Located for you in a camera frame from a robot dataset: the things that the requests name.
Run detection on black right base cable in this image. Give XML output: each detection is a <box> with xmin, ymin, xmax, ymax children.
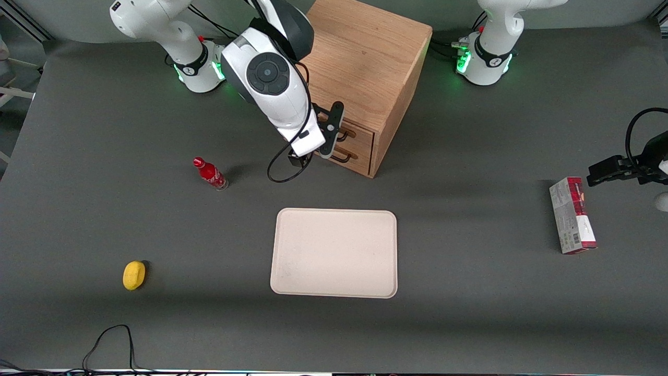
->
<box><xmin>188</xmin><ymin>5</ymin><xmax>234</xmax><ymax>39</ymax></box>

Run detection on wooden drawer with worn handle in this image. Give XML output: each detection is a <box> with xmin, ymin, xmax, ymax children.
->
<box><xmin>319</xmin><ymin>109</ymin><xmax>375</xmax><ymax>153</ymax></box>

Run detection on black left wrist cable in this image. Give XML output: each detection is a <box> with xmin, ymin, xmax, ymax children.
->
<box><xmin>626</xmin><ymin>108</ymin><xmax>668</xmax><ymax>162</ymax></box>

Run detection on aluminium frame bar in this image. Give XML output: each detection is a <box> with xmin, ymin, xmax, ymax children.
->
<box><xmin>0</xmin><ymin>0</ymin><xmax>54</xmax><ymax>42</ymax></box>

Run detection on wooden drawer cabinet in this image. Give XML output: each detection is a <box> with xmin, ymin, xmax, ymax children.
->
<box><xmin>300</xmin><ymin>0</ymin><xmax>433</xmax><ymax>179</ymax></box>

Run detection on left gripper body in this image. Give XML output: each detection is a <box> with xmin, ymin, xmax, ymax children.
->
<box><xmin>626</xmin><ymin>132</ymin><xmax>668</xmax><ymax>184</ymax></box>

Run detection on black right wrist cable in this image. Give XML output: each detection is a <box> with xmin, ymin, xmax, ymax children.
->
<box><xmin>267</xmin><ymin>63</ymin><xmax>314</xmax><ymax>184</ymax></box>

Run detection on beige plastic tray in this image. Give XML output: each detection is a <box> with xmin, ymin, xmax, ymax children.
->
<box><xmin>270</xmin><ymin>208</ymin><xmax>398</xmax><ymax>299</ymax></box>

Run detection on red and white carton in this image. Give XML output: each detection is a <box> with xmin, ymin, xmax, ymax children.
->
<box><xmin>549</xmin><ymin>177</ymin><xmax>598</xmax><ymax>255</ymax></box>

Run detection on thin black looped cable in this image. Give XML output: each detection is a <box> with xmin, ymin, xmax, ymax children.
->
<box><xmin>82</xmin><ymin>324</ymin><xmax>137</xmax><ymax>374</ymax></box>

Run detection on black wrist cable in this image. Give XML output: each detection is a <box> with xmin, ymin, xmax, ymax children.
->
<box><xmin>626</xmin><ymin>108</ymin><xmax>668</xmax><ymax>162</ymax></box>
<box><xmin>267</xmin><ymin>63</ymin><xmax>314</xmax><ymax>184</ymax></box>

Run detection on red cola bottle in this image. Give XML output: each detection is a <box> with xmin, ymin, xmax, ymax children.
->
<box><xmin>193</xmin><ymin>157</ymin><xmax>229</xmax><ymax>192</ymax></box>

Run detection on yellow lemon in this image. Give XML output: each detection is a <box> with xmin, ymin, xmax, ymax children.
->
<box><xmin>123</xmin><ymin>261</ymin><xmax>146</xmax><ymax>291</ymax></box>

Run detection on wooden drawer with clean handle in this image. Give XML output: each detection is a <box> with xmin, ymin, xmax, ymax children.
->
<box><xmin>329</xmin><ymin>144</ymin><xmax>374</xmax><ymax>175</ymax></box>

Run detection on black left base cables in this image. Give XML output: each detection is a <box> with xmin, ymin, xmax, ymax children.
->
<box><xmin>429</xmin><ymin>38</ymin><xmax>470</xmax><ymax>59</ymax></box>

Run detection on white metal stand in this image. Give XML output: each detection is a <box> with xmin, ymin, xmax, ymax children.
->
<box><xmin>0</xmin><ymin>84</ymin><xmax>36</xmax><ymax>105</ymax></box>

